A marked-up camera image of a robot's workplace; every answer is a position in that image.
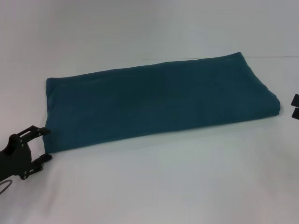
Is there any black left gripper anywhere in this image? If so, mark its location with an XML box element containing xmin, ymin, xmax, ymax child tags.
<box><xmin>0</xmin><ymin>125</ymin><xmax>53</xmax><ymax>181</ymax></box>

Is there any blue short-sleeved shirt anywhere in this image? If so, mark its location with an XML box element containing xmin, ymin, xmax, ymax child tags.
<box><xmin>44</xmin><ymin>51</ymin><xmax>280</xmax><ymax>154</ymax></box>

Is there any left arm cable with connector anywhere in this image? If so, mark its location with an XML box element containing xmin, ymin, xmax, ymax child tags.
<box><xmin>0</xmin><ymin>179</ymin><xmax>14</xmax><ymax>195</ymax></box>

